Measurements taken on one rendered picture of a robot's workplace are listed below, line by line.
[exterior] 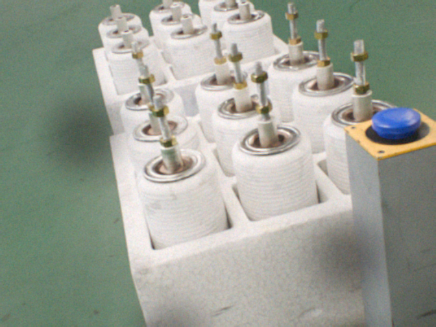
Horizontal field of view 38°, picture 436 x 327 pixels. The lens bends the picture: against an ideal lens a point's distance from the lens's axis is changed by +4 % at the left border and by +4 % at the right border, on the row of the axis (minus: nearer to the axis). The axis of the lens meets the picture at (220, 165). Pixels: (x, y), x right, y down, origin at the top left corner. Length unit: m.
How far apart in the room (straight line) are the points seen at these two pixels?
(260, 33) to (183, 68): 0.16
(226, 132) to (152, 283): 0.23
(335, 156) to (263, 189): 0.10
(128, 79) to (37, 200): 0.31
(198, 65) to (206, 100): 0.30
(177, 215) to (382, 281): 0.23
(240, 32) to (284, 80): 0.31
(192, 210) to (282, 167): 0.11
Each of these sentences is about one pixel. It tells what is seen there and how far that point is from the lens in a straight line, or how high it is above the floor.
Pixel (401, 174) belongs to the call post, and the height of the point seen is 0.29.
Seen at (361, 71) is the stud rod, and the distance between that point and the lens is 0.73.
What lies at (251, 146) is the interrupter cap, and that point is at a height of 0.25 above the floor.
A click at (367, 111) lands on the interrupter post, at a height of 0.26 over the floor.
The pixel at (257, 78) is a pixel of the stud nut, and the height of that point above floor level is 0.34.
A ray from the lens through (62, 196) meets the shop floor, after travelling 1.28.
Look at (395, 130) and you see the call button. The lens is 0.55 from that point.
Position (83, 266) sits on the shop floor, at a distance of 1.05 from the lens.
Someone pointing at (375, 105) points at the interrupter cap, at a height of 0.25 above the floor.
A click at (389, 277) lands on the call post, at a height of 0.19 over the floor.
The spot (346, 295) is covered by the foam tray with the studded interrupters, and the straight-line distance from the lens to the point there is 0.78.
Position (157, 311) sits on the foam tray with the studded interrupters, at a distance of 0.72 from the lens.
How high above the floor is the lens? 0.57
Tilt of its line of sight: 28 degrees down
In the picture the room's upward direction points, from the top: 12 degrees counter-clockwise
